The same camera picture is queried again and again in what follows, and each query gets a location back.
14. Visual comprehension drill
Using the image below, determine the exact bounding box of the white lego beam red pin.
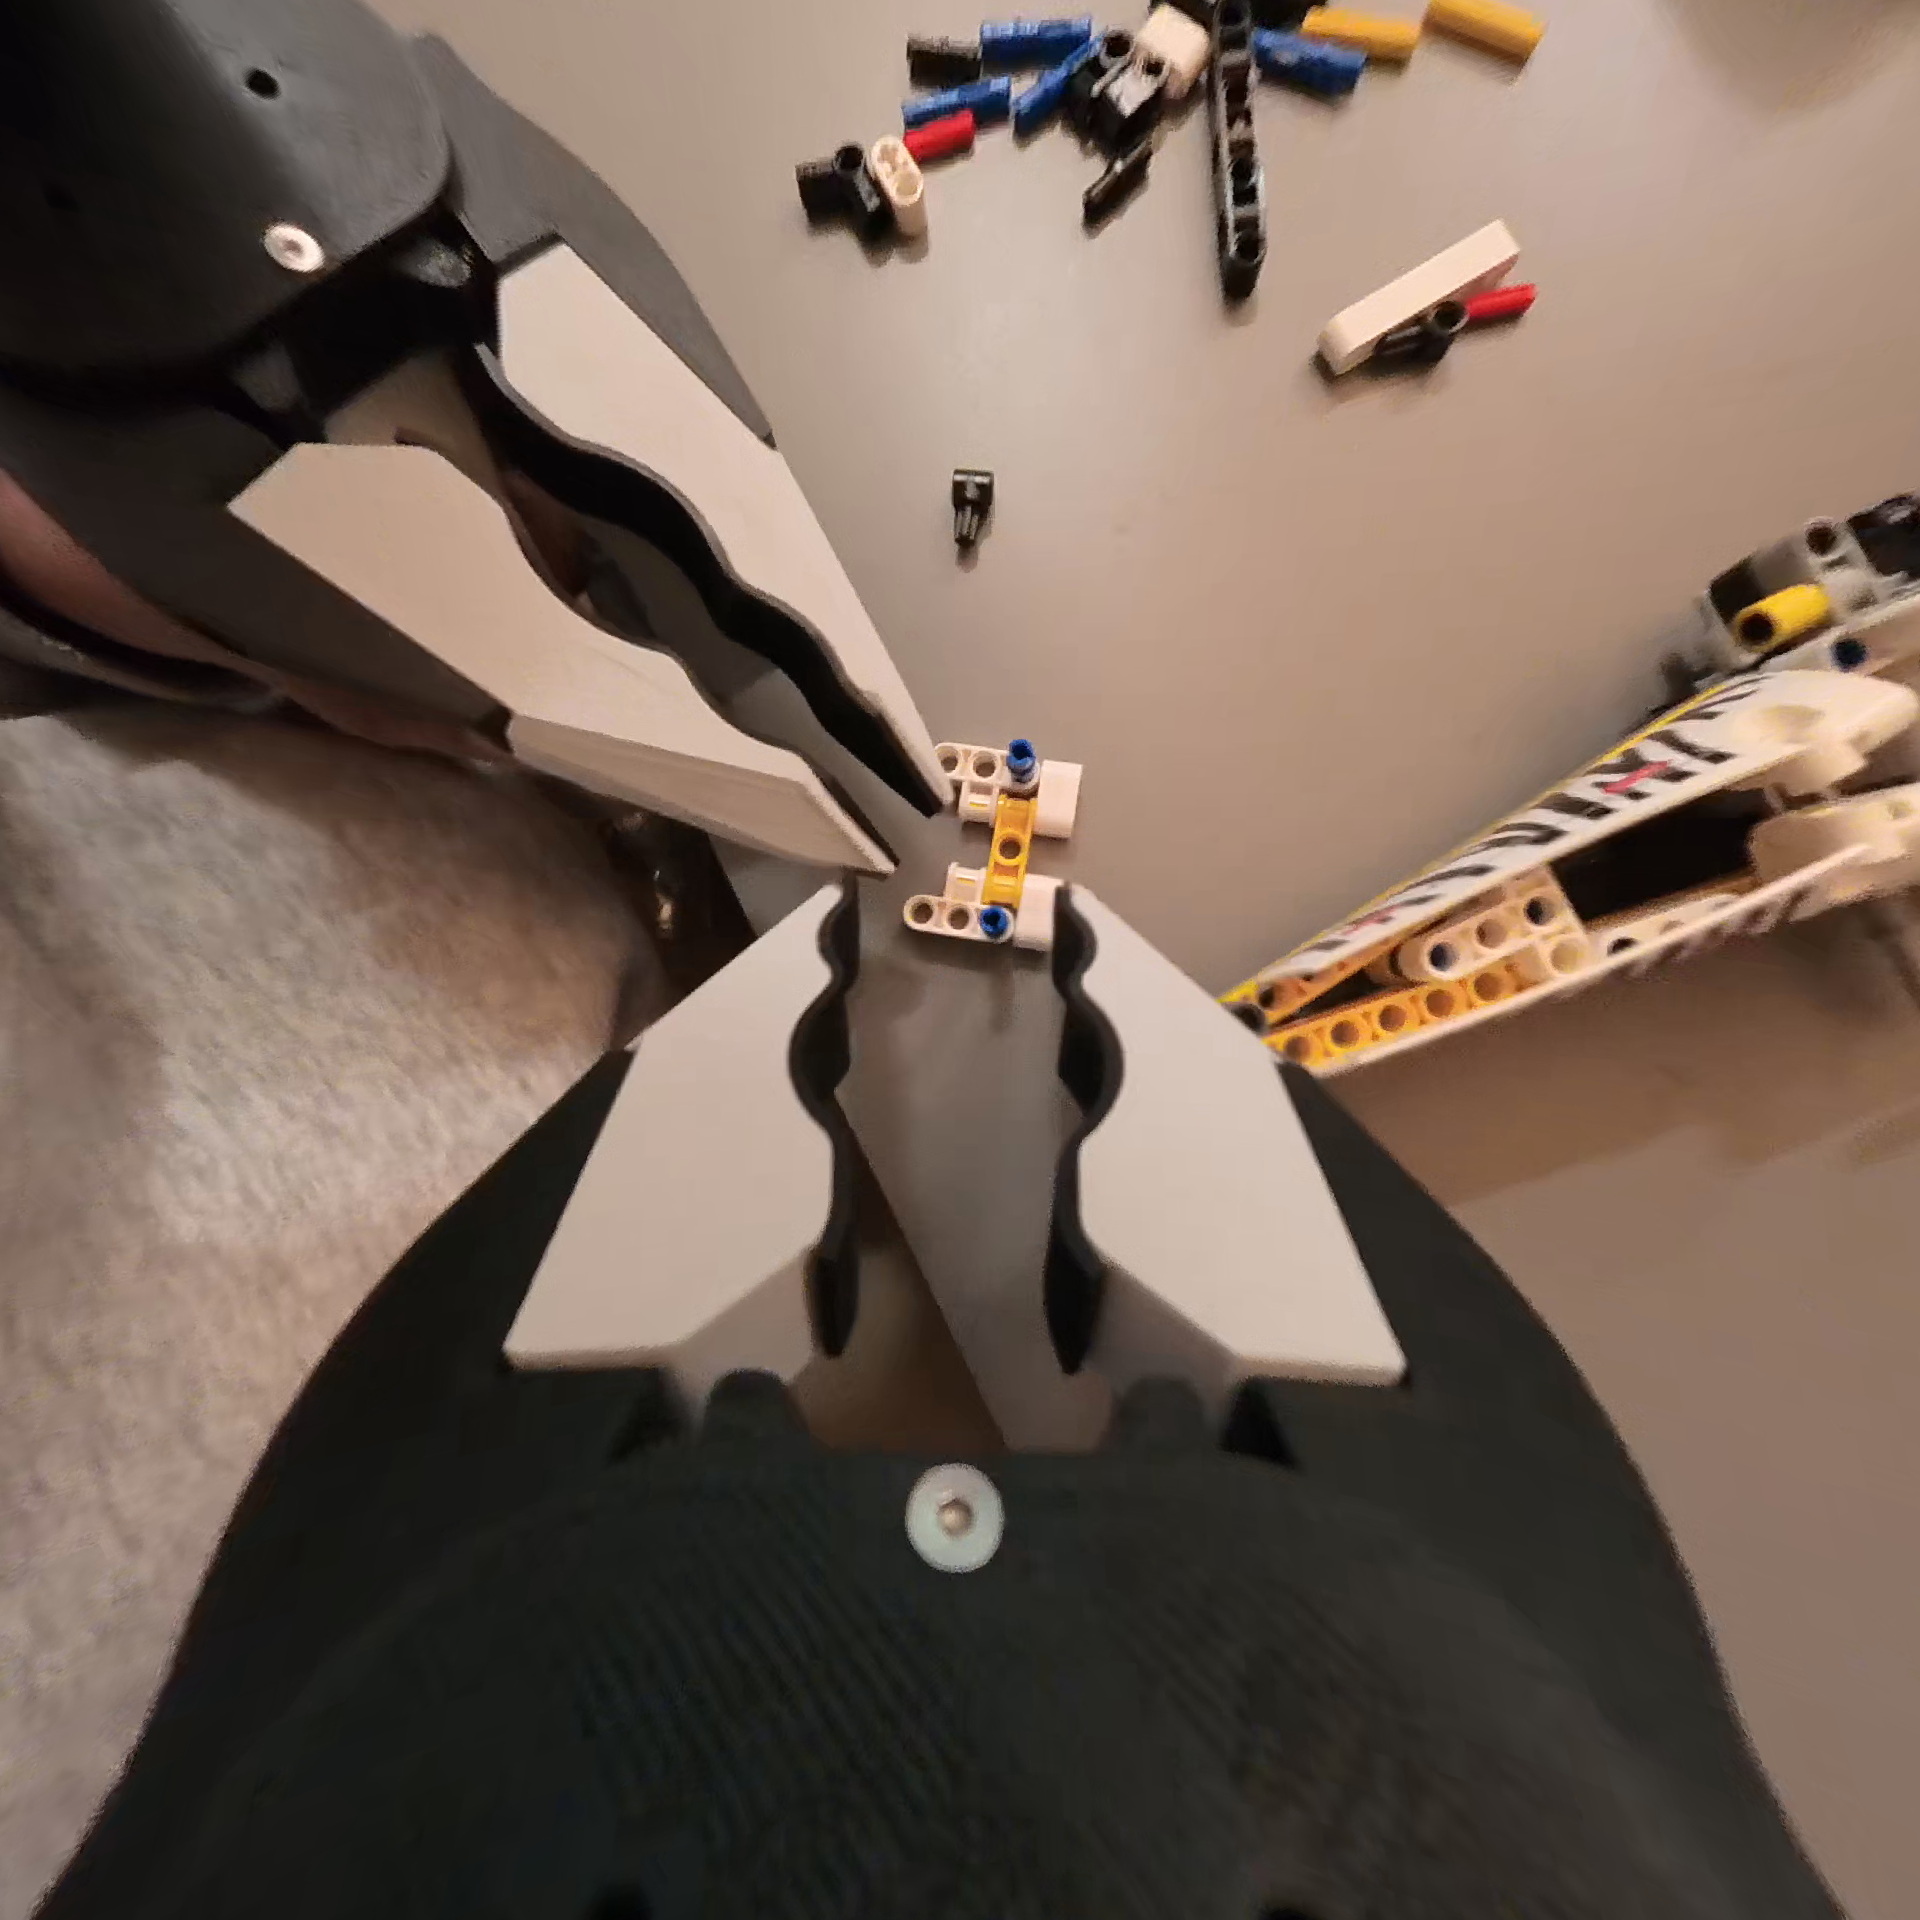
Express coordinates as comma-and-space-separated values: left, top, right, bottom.
1316, 221, 1540, 378

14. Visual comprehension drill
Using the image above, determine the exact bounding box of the person's left hand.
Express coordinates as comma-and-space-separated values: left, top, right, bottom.
0, 476, 276, 690

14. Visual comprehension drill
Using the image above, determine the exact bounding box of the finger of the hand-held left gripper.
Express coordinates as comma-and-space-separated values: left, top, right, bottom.
449, 240, 954, 820
224, 438, 902, 880

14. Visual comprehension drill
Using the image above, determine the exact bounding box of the small white yellow lego assembly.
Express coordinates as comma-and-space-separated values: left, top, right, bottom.
900, 735, 1085, 951

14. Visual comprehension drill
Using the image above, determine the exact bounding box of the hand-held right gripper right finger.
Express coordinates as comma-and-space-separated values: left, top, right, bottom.
1042, 883, 1409, 1420

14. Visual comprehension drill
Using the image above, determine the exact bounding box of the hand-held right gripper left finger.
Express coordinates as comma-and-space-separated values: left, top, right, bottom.
501, 883, 870, 1420

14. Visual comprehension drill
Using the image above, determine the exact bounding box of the pile of loose lego pieces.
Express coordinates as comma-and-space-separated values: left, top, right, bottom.
793, 0, 1548, 303

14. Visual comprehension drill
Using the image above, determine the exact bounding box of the yellow white striped lego model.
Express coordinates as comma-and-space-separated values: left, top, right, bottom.
1222, 495, 1920, 1082

